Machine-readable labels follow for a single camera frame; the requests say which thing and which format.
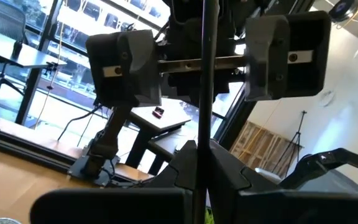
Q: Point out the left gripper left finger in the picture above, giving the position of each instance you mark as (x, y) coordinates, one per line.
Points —
(104, 208)

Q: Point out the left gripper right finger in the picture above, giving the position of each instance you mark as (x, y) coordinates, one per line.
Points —
(291, 208)

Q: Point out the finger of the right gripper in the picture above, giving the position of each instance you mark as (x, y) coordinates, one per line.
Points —
(120, 62)
(291, 40)

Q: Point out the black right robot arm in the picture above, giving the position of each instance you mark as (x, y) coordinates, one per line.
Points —
(104, 143)

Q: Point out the wooden slat crate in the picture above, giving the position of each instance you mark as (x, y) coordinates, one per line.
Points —
(259, 149)

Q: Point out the black desk clamp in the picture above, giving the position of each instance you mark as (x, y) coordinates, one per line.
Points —
(51, 67)

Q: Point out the grey topped side desk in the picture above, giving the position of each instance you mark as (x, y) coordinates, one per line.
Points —
(166, 115)

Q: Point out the black tripod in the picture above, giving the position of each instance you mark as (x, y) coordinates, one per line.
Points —
(297, 137)

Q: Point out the green artificial plant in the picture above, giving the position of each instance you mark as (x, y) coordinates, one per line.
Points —
(209, 218)

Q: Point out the long black desk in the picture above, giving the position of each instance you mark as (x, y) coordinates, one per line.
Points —
(26, 57)

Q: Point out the mesh office chair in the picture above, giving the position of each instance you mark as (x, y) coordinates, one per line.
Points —
(5, 18)

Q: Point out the black aluminium table frame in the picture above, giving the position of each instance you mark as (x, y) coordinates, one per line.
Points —
(26, 146)

